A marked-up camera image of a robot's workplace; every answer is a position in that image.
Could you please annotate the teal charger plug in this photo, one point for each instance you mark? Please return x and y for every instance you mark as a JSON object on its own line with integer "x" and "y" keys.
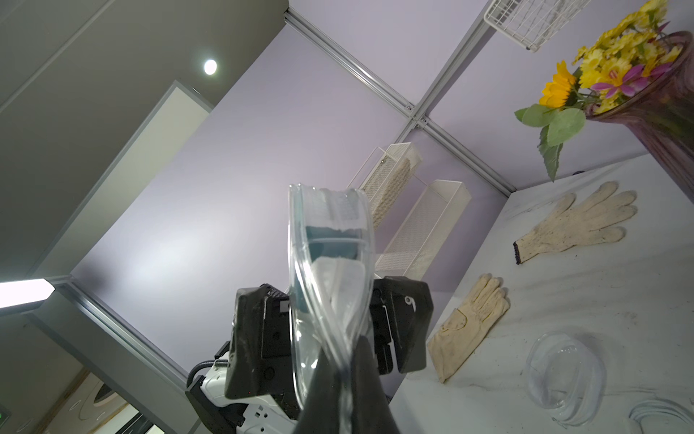
{"x": 331, "y": 243}

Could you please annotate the aluminium cage frame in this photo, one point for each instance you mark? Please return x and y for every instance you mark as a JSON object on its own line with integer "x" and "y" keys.
{"x": 79, "y": 77}

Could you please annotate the yellow flower bouquet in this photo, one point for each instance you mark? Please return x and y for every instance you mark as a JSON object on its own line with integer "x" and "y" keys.
{"x": 620, "y": 66}

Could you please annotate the white mesh basket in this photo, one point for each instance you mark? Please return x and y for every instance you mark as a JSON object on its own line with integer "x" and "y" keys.
{"x": 427, "y": 226}
{"x": 379, "y": 167}

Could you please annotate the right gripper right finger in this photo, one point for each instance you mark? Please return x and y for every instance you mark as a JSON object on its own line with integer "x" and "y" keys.
{"x": 369, "y": 411}

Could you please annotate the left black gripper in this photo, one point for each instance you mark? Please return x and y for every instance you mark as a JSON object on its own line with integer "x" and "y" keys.
{"x": 260, "y": 359}

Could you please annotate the beige glove in basket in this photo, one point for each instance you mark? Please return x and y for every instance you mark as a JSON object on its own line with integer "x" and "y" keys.
{"x": 390, "y": 192}

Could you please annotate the white wire wall basket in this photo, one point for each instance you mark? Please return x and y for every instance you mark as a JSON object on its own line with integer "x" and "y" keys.
{"x": 531, "y": 23}

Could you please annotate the dark ribbed vase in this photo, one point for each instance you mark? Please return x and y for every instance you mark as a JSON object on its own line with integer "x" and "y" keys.
{"x": 661, "y": 116}

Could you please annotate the clear round case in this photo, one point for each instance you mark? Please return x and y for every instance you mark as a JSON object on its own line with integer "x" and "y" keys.
{"x": 329, "y": 297}
{"x": 565, "y": 379}

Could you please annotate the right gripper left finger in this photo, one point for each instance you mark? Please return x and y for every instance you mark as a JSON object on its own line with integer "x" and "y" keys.
{"x": 326, "y": 408}

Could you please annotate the lower white mesh basket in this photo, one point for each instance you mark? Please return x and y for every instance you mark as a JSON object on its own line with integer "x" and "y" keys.
{"x": 427, "y": 226}

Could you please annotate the white fabric glove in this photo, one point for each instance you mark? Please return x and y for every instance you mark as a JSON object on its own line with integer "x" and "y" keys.
{"x": 592, "y": 222}

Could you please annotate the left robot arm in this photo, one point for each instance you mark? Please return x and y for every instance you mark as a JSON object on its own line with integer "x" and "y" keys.
{"x": 205, "y": 387}

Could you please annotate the beige leather glove table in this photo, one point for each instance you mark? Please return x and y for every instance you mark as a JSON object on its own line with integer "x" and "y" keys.
{"x": 467, "y": 326}

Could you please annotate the upper white mesh basket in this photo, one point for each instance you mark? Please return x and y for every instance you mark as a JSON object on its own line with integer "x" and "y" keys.
{"x": 379, "y": 167}

